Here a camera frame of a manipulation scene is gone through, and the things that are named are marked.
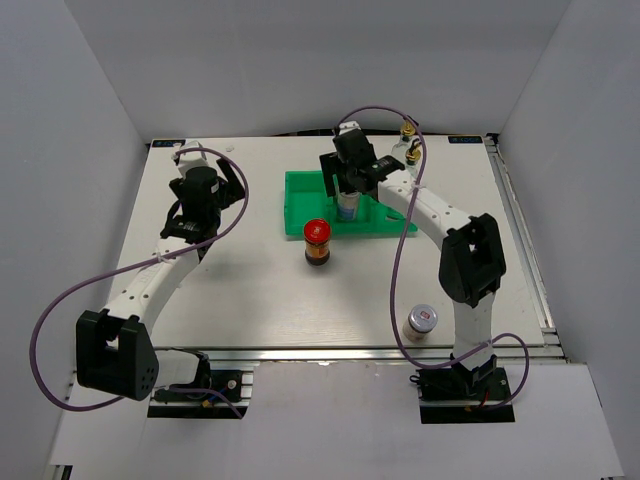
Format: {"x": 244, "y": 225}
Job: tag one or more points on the aluminium side rail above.
{"x": 551, "y": 349}

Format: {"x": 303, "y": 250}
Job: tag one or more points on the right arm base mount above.
{"x": 443, "y": 399}

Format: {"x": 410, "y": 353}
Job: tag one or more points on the green three-compartment tray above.
{"x": 305, "y": 199}

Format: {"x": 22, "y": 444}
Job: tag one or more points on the blue-label white shaker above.
{"x": 347, "y": 206}

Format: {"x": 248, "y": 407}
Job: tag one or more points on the glass cruet with dark spice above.
{"x": 408, "y": 133}

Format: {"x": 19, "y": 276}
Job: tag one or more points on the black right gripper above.
{"x": 329, "y": 168}

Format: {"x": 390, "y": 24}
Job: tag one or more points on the clear glass cruet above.
{"x": 413, "y": 157}

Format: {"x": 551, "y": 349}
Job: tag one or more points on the red-lid dark sauce jar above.
{"x": 317, "y": 234}

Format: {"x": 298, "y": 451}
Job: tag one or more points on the right blue table sticker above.
{"x": 464, "y": 139}

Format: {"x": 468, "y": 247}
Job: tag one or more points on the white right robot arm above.
{"x": 472, "y": 261}

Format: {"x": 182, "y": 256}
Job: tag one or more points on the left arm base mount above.
{"x": 215, "y": 387}

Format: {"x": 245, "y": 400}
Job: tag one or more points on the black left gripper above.
{"x": 234, "y": 191}

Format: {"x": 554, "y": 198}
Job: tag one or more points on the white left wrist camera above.
{"x": 187, "y": 161}

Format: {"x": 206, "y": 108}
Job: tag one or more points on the red-label lid small jar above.
{"x": 420, "y": 321}

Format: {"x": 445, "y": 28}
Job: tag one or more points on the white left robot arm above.
{"x": 114, "y": 351}

